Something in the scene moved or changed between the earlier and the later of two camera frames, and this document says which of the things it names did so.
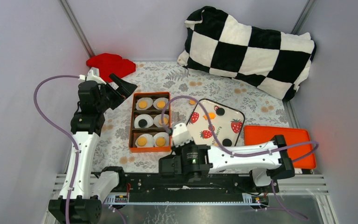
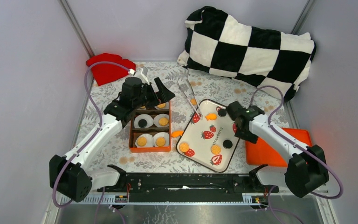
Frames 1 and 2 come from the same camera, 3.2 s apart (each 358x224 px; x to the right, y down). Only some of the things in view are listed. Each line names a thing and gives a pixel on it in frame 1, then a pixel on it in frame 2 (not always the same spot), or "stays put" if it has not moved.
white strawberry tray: [227, 122] stays put
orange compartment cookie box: [146, 133] stays put
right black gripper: [177, 150] to [252, 138]
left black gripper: [125, 89] to [163, 95]
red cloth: [109, 63] stays put
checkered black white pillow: [273, 61] stays put
